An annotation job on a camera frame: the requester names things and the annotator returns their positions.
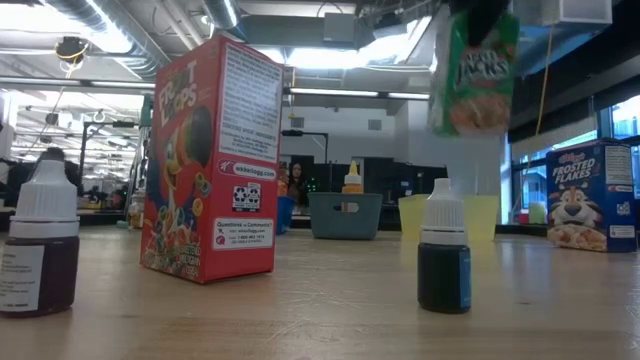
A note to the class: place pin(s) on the yellow squeeze bottle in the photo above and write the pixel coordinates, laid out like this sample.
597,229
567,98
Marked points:
353,182

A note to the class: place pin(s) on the blue Frosted Flakes cereal box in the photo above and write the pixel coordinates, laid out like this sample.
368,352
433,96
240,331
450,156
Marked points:
590,200

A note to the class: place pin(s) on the grey ceiling box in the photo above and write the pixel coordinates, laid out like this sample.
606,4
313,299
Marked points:
340,27

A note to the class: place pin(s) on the red Froot Loops cereal box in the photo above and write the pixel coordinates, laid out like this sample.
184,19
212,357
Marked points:
210,175

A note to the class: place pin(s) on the wide silver ventilation duct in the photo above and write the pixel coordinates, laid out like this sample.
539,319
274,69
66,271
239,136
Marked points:
125,45

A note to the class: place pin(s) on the orange snack packet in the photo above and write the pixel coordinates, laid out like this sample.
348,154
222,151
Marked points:
282,187

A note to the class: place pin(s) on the narrow silver ventilation duct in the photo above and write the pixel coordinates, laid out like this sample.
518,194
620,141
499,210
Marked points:
222,12

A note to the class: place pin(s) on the green Apple Jacks cereal box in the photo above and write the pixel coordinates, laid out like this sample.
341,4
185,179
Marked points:
475,95

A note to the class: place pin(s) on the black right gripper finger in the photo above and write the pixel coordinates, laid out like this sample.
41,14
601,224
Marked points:
480,20

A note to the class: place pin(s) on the small red container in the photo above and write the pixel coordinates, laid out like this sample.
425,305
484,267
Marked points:
523,218

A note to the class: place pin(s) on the grey plastic bin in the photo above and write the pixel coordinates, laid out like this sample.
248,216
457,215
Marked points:
345,222

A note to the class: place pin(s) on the blue-label dropper bottle white cap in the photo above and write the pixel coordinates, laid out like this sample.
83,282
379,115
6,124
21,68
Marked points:
442,270

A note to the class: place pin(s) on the purple dropper bottle white cap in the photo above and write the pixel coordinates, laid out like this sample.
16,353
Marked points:
42,260

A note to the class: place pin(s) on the white ceiling air unit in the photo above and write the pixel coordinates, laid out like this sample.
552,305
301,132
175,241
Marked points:
565,10

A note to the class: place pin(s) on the pale green container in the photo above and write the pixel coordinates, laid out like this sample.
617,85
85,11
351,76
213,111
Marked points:
537,212

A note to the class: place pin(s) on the blue plastic bin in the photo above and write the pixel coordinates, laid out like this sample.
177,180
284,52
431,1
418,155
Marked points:
285,215

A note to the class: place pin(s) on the yellow plastic bin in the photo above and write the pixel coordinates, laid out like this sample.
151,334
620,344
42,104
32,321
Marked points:
482,217

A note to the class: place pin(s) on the black stand frame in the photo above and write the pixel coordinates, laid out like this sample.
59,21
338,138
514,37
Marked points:
123,124

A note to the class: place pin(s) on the ceiling light strip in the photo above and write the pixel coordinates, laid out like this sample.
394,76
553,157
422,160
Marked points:
332,93
122,84

